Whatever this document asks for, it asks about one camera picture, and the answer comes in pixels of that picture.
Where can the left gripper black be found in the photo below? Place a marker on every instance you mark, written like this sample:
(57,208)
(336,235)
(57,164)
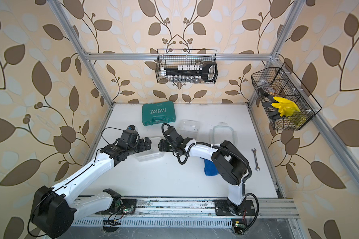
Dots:
(141,142)

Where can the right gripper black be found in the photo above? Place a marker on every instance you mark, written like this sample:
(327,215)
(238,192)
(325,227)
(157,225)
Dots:
(162,146)

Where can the clear lunch box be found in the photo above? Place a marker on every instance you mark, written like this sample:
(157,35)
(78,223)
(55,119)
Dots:
(151,154)
(189,128)

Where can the blue cleaning cloth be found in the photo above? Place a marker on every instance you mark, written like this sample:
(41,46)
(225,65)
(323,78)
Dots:
(209,168)

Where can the clear lunch box lid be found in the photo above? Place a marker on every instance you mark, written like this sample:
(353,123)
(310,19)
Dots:
(222,132)

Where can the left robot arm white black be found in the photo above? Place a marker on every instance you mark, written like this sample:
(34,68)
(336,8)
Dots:
(56,208)

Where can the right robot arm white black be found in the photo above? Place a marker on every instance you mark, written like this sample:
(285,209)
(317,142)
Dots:
(232,166)

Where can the green plastic tool case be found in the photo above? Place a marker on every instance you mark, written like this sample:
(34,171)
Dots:
(158,113)

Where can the black socket set holder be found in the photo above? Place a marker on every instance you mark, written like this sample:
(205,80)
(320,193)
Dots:
(202,72)

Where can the small steel wrench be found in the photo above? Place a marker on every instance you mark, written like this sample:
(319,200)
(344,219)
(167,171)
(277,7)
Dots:
(257,168)

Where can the yellow rubber glove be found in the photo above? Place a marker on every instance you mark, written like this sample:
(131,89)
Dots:
(285,107)

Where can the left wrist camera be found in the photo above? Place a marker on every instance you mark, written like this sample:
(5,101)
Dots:
(131,129)

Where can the aluminium front rail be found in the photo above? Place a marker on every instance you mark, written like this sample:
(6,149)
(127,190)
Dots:
(170,207)

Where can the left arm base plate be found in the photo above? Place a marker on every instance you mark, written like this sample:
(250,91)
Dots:
(121,206)

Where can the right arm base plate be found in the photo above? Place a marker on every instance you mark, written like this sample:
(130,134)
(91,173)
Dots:
(234,207)

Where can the black wire basket back wall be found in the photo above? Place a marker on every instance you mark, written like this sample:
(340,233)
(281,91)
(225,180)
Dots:
(185,56)

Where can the black wire basket wall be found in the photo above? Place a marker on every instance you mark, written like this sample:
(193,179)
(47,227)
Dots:
(282,82)
(185,56)

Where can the black handled pliers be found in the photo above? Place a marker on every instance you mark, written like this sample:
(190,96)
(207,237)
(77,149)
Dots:
(270,104)

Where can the black wire basket right wall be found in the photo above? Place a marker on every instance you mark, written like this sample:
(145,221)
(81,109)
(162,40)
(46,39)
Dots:
(282,82)

